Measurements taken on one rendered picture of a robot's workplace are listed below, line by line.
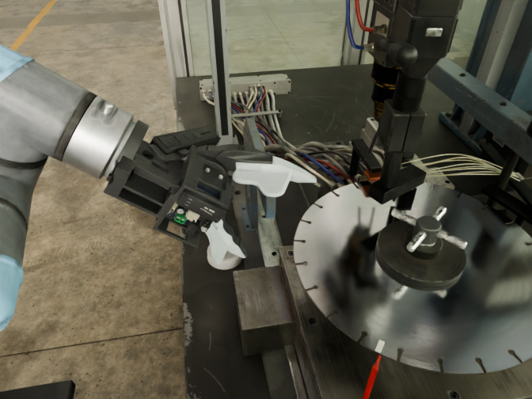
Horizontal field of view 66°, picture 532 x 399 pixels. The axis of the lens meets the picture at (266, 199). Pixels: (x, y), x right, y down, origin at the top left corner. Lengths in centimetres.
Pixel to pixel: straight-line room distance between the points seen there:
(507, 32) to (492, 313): 78
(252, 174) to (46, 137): 20
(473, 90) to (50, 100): 65
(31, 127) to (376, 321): 40
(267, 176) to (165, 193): 11
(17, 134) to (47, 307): 147
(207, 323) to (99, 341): 100
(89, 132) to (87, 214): 181
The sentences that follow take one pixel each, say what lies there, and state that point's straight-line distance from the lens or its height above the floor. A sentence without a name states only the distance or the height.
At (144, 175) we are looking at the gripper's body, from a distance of 43.
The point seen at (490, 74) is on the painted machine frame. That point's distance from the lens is 120.
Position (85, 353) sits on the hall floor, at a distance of 169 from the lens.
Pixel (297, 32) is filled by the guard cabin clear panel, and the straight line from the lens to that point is 164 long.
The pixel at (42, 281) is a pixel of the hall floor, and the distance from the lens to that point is 198.
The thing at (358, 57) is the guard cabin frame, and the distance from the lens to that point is 173.
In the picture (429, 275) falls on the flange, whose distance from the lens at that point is 54.
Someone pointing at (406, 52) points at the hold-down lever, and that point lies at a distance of 41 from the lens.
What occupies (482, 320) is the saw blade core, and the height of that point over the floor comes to 95.
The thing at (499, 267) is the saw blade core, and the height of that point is 95.
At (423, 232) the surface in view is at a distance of 54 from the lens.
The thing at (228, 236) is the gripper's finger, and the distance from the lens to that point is 52.
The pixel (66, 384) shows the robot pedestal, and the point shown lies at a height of 75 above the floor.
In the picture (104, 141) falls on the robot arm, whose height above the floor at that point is 115.
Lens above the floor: 135
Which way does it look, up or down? 39 degrees down
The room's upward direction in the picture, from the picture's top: straight up
